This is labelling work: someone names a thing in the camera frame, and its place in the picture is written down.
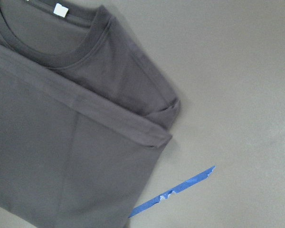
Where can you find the dark brown t-shirt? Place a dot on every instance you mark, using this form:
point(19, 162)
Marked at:
point(84, 115)

